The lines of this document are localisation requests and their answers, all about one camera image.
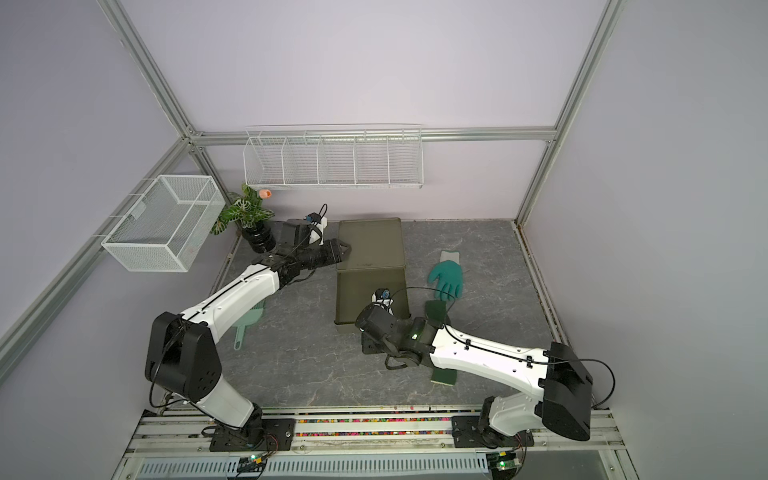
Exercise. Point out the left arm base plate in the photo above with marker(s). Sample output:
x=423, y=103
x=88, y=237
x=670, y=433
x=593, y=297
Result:
x=274, y=434

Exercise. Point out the green yellow sponge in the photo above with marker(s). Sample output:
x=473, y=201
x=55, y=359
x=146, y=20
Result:
x=437, y=311

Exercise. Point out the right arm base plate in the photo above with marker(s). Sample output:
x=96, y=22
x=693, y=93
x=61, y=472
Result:
x=467, y=433

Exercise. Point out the white slotted cable duct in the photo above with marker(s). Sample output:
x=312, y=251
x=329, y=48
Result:
x=318, y=466

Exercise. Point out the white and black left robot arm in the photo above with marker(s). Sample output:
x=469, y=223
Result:
x=182, y=353

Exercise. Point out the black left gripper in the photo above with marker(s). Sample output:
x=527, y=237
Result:
x=334, y=252

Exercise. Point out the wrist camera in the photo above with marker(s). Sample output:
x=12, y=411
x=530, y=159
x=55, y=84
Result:
x=382, y=298
x=317, y=223

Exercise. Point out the green rubber glove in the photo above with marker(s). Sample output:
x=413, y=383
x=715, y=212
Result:
x=446, y=277

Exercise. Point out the potted green plant black pot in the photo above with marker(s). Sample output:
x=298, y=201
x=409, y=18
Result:
x=248, y=214

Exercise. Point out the white wire cube basket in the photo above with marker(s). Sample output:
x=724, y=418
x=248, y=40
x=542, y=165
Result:
x=167, y=225

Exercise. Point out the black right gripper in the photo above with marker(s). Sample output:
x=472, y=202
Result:
x=366, y=346

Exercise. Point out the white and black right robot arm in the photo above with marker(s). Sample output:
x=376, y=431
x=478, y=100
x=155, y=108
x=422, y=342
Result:
x=552, y=387

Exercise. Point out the light green dustpan brush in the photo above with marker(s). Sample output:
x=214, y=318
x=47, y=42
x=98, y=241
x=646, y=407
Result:
x=250, y=318

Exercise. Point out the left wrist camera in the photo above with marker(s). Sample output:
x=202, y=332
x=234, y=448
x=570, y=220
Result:
x=317, y=223

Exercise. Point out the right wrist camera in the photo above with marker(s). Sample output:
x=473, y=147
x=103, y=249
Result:
x=382, y=298

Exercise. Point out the olive three-drawer storage box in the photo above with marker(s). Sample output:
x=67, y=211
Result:
x=376, y=251

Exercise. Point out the long white wire shelf basket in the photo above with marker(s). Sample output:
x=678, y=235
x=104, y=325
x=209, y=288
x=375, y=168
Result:
x=335, y=156

